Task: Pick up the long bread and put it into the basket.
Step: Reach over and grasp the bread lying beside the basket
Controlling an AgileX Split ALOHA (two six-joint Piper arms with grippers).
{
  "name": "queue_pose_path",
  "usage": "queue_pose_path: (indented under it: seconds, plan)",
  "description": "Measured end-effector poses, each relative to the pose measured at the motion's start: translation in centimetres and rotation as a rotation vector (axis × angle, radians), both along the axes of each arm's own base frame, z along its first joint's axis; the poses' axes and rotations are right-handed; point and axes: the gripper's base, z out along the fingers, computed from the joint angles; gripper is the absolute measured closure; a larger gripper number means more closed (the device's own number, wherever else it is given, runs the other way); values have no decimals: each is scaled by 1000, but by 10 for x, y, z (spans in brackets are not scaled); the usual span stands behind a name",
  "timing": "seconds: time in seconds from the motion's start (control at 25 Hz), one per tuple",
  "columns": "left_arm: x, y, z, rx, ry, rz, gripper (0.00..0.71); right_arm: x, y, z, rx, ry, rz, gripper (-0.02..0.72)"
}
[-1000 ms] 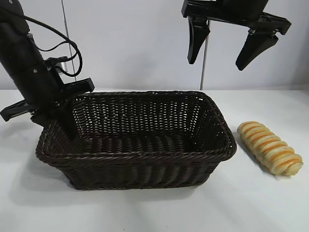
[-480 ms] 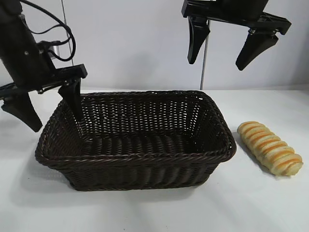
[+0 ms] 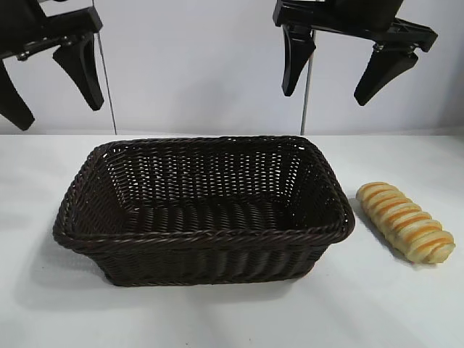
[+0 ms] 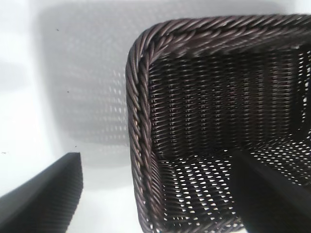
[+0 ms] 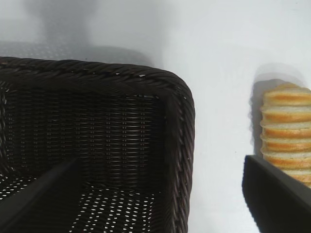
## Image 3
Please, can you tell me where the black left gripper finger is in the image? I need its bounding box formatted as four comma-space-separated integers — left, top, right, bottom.
52, 34, 105, 112
0, 57, 36, 131

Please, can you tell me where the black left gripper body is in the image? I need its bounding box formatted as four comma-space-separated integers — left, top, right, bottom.
0, 0, 102, 61

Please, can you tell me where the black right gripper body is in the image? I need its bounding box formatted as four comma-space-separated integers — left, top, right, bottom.
273, 0, 439, 54

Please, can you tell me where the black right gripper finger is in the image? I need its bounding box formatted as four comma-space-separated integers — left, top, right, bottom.
281, 25, 316, 98
353, 43, 421, 107

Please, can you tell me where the long striped bread loaf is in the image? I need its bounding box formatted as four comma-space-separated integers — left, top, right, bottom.
355, 182, 455, 265

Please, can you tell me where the dark brown wicker basket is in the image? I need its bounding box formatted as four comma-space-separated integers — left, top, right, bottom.
52, 135, 356, 288

